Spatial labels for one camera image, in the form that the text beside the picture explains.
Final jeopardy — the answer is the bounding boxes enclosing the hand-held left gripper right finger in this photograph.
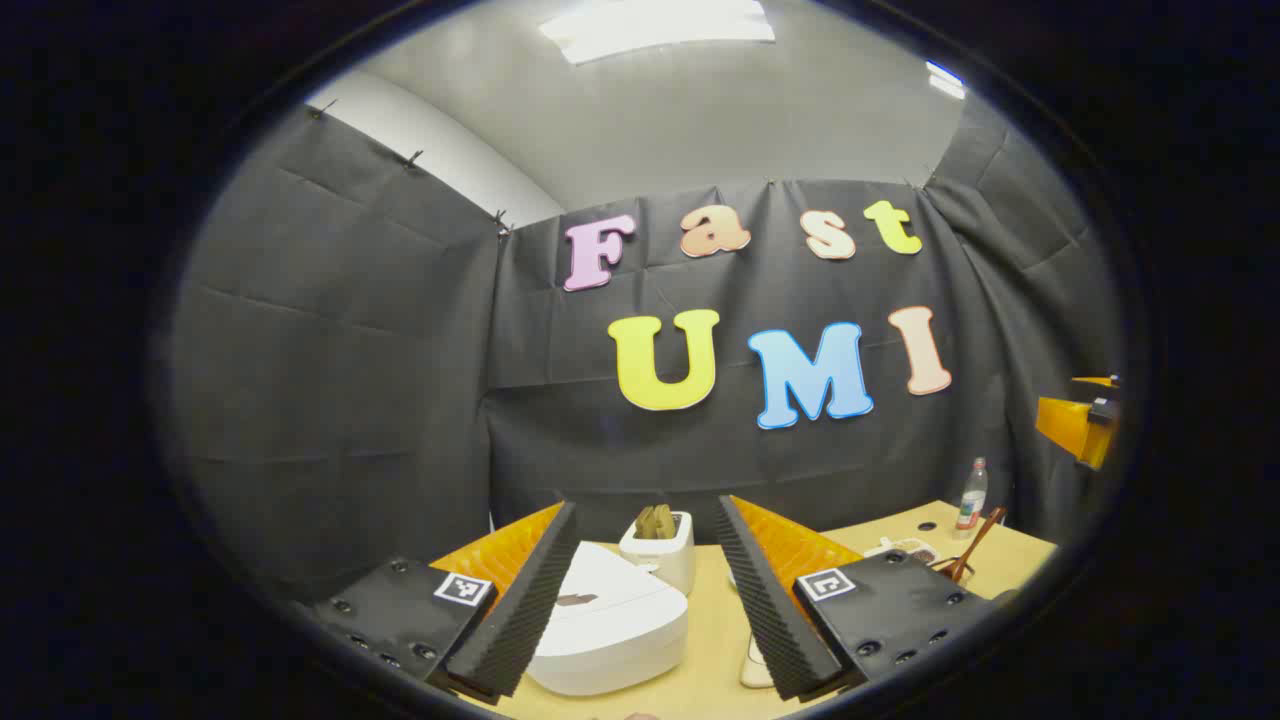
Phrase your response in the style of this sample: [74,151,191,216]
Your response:
[713,494,1001,701]

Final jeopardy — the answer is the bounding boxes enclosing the clear plastic water bottle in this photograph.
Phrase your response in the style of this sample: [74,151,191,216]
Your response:
[955,457,991,531]

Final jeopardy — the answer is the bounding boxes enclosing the small light wooden board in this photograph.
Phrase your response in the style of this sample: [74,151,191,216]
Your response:
[740,630,776,691]

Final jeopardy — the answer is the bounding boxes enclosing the brown wooden spoon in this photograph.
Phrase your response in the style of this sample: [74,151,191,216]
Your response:
[945,506,1009,586]

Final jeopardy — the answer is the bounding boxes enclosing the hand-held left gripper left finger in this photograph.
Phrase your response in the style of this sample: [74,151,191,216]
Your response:
[300,500,581,701]

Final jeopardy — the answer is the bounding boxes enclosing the white toaster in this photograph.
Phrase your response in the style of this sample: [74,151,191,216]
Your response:
[618,505,697,597]

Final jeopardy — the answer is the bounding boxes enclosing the white divided rice dish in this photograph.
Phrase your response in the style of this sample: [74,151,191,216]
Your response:
[865,537,941,566]

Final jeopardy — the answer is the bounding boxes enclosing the black backdrop cloth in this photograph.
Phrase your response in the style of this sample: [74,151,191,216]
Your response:
[165,100,1126,601]

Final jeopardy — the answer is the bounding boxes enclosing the rectangular ceiling light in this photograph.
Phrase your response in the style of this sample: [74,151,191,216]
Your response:
[540,0,776,66]

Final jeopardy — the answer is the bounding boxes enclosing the white rice cooker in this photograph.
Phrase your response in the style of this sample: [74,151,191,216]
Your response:
[525,540,691,698]

